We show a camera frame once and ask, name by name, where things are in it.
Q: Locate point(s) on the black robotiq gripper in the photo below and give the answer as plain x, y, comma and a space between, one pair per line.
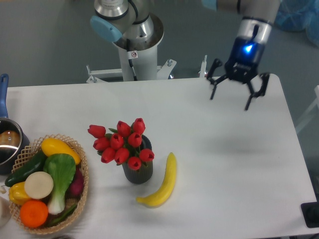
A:
245, 58

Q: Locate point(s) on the blue handled saucepan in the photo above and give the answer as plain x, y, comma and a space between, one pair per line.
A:
12, 138

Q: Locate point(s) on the dark green cucumber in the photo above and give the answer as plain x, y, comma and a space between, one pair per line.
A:
35, 164

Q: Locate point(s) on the small garlic piece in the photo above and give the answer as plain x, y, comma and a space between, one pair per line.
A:
2, 190

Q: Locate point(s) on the red tulip bouquet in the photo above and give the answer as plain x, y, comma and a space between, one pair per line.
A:
123, 145

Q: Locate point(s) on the white furniture frame right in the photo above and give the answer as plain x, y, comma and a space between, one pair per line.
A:
309, 114

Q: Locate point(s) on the white round radish slice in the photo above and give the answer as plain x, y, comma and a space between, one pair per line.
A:
38, 185

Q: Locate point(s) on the dark grey ribbed vase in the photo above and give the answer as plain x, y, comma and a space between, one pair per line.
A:
145, 171

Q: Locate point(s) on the blue plastic bag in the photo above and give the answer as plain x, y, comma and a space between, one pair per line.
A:
299, 15

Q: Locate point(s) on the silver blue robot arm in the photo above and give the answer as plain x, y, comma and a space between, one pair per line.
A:
136, 33

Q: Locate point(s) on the black device at edge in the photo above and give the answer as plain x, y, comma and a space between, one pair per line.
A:
310, 213

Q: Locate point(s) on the green chili pepper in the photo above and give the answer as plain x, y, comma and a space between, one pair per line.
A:
62, 217

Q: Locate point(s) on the yellow banana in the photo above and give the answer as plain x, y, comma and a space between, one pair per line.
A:
163, 193

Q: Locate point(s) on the green bok choy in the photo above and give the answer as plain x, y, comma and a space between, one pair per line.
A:
61, 167

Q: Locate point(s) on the purple sweet potato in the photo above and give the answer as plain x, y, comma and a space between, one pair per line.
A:
77, 185

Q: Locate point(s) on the yellow bell pepper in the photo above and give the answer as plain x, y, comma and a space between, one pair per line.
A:
17, 194

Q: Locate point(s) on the orange fruit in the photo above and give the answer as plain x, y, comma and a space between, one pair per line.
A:
33, 213

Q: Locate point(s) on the woven wicker basket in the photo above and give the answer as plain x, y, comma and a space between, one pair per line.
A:
71, 200

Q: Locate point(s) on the white metal base frame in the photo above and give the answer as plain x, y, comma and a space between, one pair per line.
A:
107, 72

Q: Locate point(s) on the yellow squash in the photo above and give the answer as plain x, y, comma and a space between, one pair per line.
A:
52, 146

